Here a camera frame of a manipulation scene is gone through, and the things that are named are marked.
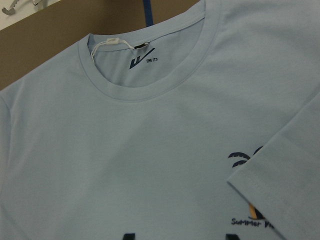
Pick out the light blue t-shirt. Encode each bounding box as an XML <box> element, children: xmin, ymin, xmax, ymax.
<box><xmin>0</xmin><ymin>0</ymin><xmax>320</xmax><ymax>240</ymax></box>

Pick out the metal reacher grabber tool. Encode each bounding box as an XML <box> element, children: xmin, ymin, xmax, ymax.
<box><xmin>1</xmin><ymin>0</ymin><xmax>49</xmax><ymax>16</ymax></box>

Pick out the white hang tag string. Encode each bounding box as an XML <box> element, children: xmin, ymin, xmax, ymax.
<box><xmin>90</xmin><ymin>37</ymin><xmax>134</xmax><ymax>62</ymax></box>

